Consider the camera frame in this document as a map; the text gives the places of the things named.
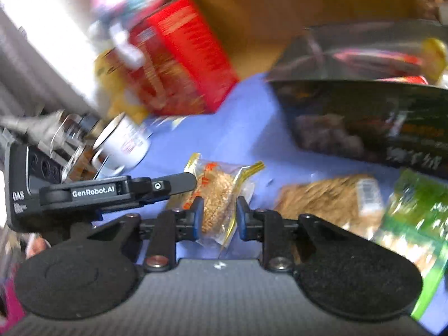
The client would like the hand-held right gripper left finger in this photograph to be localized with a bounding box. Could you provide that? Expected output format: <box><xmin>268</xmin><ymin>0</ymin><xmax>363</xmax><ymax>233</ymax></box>
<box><xmin>93</xmin><ymin>198</ymin><xmax>205</xmax><ymax>274</ymax></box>

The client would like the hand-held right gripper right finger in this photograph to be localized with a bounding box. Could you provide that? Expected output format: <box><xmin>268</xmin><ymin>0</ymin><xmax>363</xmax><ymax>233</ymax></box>
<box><xmin>236</xmin><ymin>196</ymin><xmax>354</xmax><ymax>274</ymax></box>

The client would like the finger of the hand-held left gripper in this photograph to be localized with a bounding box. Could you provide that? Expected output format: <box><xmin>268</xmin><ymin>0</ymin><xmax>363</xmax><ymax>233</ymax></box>
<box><xmin>130</xmin><ymin>172</ymin><xmax>197</xmax><ymax>206</ymax></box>

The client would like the small clear yellow-trim snack packet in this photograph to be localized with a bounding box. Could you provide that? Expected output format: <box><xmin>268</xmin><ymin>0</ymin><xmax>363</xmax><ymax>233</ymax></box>
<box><xmin>167</xmin><ymin>152</ymin><xmax>265</xmax><ymax>253</ymax></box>

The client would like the white printed cup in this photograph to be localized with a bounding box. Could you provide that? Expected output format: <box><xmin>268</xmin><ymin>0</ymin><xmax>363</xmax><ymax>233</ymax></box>
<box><xmin>92</xmin><ymin>112</ymin><xmax>152</xmax><ymax>178</ymax></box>

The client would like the clear glass container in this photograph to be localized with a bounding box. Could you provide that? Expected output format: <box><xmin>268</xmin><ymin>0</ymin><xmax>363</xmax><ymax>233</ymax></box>
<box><xmin>49</xmin><ymin>111</ymin><xmax>103</xmax><ymax>183</ymax></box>

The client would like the brown snack packet white label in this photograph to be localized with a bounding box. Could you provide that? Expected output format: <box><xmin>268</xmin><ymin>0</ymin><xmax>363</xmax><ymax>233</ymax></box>
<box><xmin>276</xmin><ymin>174</ymin><xmax>386</xmax><ymax>240</ymax></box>

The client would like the blue printed blanket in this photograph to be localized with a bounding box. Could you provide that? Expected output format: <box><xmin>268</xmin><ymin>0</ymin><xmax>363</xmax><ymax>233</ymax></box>
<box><xmin>133</xmin><ymin>72</ymin><xmax>448</xmax><ymax>336</ymax></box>

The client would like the yellow snack packet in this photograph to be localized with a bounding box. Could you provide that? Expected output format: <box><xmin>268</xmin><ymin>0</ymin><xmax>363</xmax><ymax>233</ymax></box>
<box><xmin>94</xmin><ymin>47</ymin><xmax>152</xmax><ymax>125</ymax></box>

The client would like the red snack box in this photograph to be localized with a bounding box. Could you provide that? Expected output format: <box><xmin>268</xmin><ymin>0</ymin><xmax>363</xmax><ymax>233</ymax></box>
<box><xmin>128</xmin><ymin>0</ymin><xmax>239</xmax><ymax>117</ymax></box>

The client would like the black box with sheep print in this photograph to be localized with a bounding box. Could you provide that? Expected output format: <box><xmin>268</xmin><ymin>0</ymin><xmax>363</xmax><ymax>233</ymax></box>
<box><xmin>272</xmin><ymin>79</ymin><xmax>448</xmax><ymax>176</ymax></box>

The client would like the green snack bag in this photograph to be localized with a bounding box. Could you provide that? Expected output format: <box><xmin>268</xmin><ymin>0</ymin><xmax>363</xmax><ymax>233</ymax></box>
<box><xmin>373</xmin><ymin>169</ymin><xmax>448</xmax><ymax>321</ymax></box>

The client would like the pale pink snack bag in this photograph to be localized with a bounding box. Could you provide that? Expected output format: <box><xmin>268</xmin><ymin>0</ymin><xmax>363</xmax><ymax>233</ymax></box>
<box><xmin>88</xmin><ymin>0</ymin><xmax>176</xmax><ymax>71</ymax></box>

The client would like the clear foil snack bag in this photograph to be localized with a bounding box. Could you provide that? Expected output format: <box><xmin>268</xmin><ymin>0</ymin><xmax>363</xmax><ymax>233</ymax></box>
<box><xmin>268</xmin><ymin>20</ymin><xmax>448</xmax><ymax>85</ymax></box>

